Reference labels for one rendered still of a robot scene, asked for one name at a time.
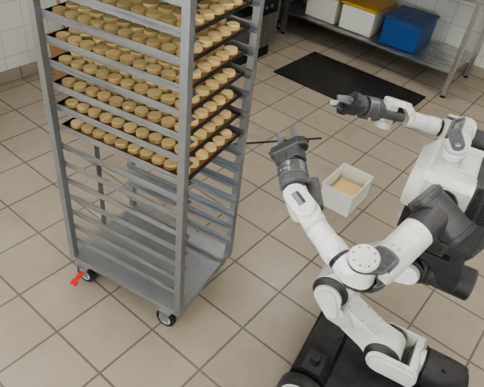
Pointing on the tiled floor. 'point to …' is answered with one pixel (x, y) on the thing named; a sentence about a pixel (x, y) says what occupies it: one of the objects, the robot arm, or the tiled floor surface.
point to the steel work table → (435, 57)
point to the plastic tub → (346, 189)
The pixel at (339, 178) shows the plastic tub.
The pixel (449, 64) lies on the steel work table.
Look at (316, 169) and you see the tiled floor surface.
